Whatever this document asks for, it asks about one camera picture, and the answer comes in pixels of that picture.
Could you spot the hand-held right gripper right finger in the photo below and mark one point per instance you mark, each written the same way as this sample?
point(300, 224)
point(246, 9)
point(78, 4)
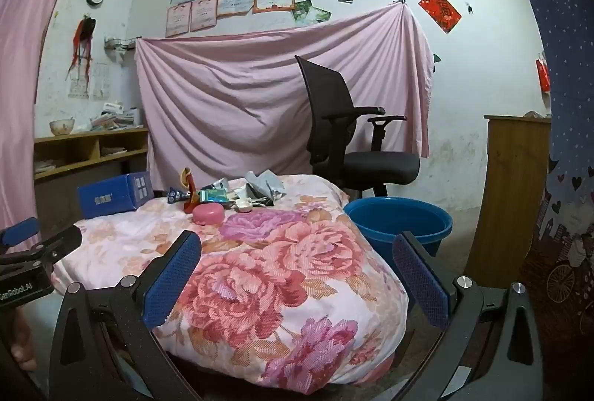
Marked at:
point(420, 280)

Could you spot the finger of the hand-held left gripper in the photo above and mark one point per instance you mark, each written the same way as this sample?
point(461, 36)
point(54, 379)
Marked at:
point(60, 243)
point(18, 234)

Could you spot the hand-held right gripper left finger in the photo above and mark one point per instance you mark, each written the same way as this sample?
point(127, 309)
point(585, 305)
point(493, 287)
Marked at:
point(171, 280)

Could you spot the blue plastic basin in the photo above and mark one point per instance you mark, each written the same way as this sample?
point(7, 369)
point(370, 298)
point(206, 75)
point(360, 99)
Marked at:
point(394, 220)

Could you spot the pink round case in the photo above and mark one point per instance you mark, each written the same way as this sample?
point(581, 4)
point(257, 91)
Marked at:
point(208, 213)

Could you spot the blue patterned packet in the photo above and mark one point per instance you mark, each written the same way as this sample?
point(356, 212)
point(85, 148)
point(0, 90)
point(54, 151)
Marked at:
point(176, 196)

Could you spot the red yellow snack wrapper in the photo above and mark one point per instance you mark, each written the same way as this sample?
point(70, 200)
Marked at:
point(189, 192)

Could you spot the white plastic cup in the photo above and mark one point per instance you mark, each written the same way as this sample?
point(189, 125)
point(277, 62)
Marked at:
point(243, 204)

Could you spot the dark wrapper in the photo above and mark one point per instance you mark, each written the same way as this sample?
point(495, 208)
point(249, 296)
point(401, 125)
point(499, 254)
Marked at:
point(214, 184)

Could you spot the person's left hand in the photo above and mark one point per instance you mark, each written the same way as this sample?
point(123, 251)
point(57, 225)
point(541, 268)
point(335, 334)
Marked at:
point(23, 354)

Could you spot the wooden shelf unit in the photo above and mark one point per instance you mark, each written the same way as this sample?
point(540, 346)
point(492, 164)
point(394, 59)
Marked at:
point(69, 187)

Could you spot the blue cardboard box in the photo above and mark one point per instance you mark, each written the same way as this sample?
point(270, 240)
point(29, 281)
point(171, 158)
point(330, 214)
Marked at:
point(111, 197)

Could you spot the stack of papers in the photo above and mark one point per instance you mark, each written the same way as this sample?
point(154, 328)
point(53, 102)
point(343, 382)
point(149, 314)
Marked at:
point(46, 167)

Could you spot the floral blanket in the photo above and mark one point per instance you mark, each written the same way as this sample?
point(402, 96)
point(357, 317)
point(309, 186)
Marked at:
point(278, 266)

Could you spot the ceramic bowl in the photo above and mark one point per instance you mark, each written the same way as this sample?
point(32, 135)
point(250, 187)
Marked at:
point(61, 128)

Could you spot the wooden cabinet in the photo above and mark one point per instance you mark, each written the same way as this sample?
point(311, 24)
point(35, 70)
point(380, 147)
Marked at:
point(515, 197)

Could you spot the stack of books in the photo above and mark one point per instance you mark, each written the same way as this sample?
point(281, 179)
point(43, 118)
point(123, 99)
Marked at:
point(116, 120)

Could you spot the pink curtain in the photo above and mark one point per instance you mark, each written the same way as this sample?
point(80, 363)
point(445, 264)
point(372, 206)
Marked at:
point(23, 80)

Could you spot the pink hanging sheet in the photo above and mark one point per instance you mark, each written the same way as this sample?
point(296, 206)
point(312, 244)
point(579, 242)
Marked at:
point(222, 113)

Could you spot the black office chair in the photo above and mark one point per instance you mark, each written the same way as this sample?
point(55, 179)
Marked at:
point(325, 104)

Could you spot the crumpled paper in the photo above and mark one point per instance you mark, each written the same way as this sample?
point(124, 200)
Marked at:
point(537, 115)

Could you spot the red tassel ornament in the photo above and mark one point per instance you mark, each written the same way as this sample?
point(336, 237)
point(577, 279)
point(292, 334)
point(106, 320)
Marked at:
point(83, 39)

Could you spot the red hanging bag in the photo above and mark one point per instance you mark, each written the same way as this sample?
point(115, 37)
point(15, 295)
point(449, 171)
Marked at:
point(543, 76)

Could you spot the red paper poster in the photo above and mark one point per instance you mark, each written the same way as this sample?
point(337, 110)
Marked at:
point(440, 10)

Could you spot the blue dotted curtain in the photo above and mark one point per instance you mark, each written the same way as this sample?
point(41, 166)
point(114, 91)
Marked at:
point(557, 34)

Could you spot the green photo print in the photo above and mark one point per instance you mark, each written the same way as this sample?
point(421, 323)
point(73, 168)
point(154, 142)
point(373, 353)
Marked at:
point(321, 16)
point(300, 13)

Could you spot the white wall paper sheet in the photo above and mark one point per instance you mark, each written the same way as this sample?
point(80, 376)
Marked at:
point(79, 87)

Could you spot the metal wall rack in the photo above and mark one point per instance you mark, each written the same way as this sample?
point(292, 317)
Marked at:
point(120, 44)

